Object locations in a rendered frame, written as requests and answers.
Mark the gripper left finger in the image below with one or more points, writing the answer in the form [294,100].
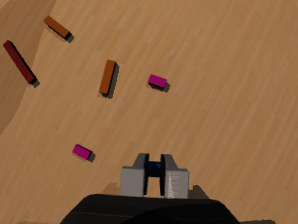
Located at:
[132,177]

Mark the small magenta block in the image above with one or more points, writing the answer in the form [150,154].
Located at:
[82,151]
[157,81]

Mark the red rod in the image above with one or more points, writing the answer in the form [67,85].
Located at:
[19,62]

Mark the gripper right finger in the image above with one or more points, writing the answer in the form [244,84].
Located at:
[174,182]

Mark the small blue block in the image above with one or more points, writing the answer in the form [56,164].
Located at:
[154,169]

